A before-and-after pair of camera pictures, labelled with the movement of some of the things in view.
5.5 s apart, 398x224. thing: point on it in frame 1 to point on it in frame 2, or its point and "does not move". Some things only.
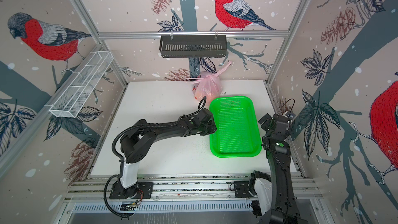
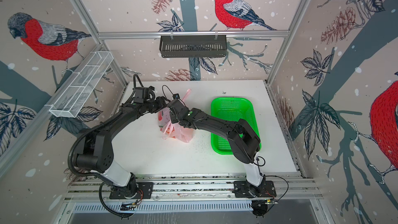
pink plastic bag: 208,85 to 175,130
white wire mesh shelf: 69,102 does not move
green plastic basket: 237,135 does not move
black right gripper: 269,123 to 174,117
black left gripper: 213,127 to 161,103
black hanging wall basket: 185,46 does not move
